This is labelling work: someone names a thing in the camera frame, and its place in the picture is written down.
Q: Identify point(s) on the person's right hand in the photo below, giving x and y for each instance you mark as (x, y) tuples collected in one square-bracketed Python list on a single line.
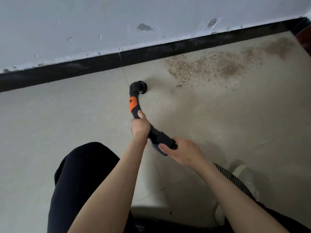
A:
[(187, 152)]

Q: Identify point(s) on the person's left hand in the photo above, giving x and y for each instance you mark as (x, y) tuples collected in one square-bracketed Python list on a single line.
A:
[(141, 128)]

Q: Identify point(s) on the brown sawdust dirt patch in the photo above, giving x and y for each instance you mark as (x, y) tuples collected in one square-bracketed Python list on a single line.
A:
[(209, 65)]

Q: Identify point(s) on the person's right forearm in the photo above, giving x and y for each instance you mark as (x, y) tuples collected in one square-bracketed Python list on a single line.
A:
[(243, 201)]

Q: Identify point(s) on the person's left forearm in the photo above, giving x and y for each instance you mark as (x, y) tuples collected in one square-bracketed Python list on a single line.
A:
[(109, 196)]

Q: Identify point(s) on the person's black trousers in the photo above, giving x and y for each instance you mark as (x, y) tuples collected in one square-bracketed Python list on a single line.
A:
[(82, 182)]

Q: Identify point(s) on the tiled floor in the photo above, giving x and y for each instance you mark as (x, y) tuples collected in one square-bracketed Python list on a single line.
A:
[(58, 114)]

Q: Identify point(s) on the grey shoe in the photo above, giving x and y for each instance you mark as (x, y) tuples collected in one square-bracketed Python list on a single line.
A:
[(245, 174)]

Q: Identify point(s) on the dark red wooden panel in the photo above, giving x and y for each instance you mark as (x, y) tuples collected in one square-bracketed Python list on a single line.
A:
[(305, 38)]

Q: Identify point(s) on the round grey wall outlet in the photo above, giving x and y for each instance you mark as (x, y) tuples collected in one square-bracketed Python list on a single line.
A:
[(212, 23)]

